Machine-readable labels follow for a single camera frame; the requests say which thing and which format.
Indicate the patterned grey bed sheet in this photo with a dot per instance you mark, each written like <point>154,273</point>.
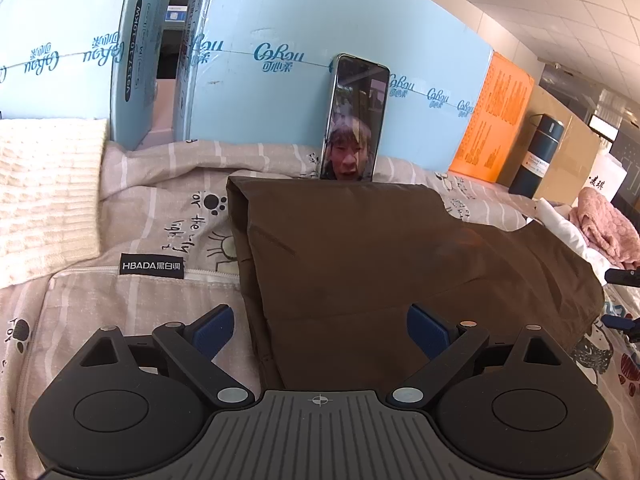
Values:
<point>150,310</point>

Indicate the large light blue carton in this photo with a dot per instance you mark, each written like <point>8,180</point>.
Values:
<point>270,105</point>

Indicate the brown cardboard box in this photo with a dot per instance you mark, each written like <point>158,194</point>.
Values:
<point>575,155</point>

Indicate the narrow light blue carton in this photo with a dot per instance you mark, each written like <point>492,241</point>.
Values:
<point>60,25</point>

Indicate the smartphone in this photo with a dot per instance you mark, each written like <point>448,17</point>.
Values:
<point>352,120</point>

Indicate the white garment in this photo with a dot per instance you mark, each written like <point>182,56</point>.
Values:
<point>562,225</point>

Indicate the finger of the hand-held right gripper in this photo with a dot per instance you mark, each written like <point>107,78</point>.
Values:
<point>624,277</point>
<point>622,325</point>

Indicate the pink knitted garment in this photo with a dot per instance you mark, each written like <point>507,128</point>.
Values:
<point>607,227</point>

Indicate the cream knitted sweater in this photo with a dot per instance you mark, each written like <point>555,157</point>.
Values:
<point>47,195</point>

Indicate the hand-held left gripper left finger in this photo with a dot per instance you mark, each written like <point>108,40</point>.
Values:
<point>215,332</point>

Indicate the dark blue thermos bottle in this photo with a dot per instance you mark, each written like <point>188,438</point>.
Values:
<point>537,160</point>

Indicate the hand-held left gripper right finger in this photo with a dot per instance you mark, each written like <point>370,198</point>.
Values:
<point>427,331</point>

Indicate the white paper bag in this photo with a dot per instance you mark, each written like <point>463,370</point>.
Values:
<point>606,177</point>

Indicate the brown garment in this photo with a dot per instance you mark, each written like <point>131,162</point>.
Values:
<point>360,260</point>

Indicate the orange printed box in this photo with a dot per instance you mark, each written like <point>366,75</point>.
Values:
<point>492,120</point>

